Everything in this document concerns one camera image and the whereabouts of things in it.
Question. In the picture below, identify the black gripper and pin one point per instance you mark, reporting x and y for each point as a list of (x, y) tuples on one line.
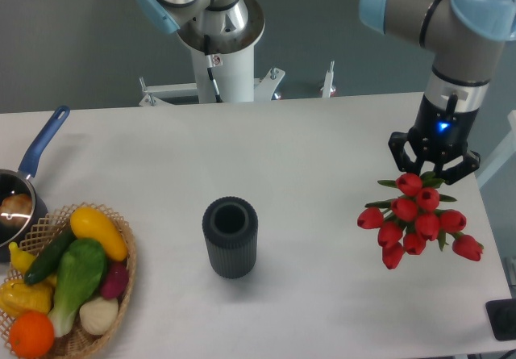
[(439, 135)]

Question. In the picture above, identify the red tulip bouquet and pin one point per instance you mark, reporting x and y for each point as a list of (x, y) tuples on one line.
[(407, 223)]

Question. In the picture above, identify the dark grey ribbed vase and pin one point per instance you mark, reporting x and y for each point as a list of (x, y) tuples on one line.
[(230, 229)]

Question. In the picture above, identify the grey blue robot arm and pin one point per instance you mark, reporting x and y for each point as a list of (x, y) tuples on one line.
[(466, 36)]

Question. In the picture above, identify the black device at edge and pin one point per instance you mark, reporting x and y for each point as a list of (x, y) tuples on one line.
[(502, 315)]

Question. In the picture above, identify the purple radish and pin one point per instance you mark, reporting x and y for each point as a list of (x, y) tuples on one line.
[(115, 282)]

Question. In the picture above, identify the yellow squash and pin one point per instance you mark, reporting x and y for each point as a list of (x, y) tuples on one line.
[(88, 222)]

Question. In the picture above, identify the green bok choy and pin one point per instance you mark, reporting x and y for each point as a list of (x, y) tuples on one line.
[(79, 274)]

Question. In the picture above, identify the white garlic bulb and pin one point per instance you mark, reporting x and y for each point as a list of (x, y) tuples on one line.
[(98, 314)]

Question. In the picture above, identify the wicker basket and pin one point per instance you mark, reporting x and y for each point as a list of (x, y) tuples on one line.
[(79, 343)]

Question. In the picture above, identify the green cucumber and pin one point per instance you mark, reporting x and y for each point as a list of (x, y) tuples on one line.
[(48, 260)]

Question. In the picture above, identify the brown bread roll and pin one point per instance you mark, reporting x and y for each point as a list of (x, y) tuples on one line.
[(16, 210)]

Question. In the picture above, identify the small yellow banana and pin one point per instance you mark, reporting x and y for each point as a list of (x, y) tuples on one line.
[(20, 260)]

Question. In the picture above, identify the yellow bell pepper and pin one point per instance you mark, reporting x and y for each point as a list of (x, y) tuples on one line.
[(18, 298)]

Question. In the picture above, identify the orange fruit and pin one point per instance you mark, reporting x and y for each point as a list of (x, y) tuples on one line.
[(31, 335)]

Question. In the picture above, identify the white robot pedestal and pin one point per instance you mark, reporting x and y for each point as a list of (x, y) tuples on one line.
[(222, 51)]

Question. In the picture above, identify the blue handled saucepan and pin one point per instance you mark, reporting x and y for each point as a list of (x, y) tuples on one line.
[(20, 181)]

